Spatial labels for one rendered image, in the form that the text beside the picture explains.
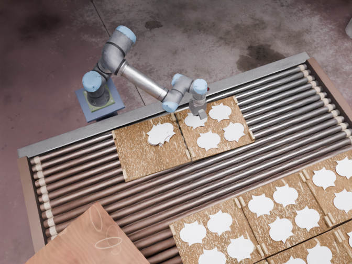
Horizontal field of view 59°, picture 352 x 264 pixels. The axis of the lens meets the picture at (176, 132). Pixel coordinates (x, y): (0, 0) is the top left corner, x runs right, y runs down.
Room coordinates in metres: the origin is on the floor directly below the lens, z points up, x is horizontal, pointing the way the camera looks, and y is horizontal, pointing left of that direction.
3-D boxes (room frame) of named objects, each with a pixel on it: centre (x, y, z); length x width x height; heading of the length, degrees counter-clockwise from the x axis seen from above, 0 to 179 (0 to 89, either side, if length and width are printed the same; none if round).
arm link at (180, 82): (0.96, -0.03, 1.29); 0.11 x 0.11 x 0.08; 64
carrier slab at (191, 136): (0.89, -0.24, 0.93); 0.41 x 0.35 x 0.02; 109
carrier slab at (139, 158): (0.75, 0.16, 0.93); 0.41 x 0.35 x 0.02; 109
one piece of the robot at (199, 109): (0.91, -0.14, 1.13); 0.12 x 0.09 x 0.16; 29
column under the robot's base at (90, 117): (1.13, 0.53, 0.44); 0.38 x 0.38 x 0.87; 26
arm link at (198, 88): (0.93, -0.12, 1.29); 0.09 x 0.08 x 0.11; 64
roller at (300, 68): (1.02, -0.02, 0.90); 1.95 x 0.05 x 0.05; 112
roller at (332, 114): (0.65, -0.17, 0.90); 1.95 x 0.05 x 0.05; 112
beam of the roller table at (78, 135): (1.09, 0.01, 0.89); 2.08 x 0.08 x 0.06; 112
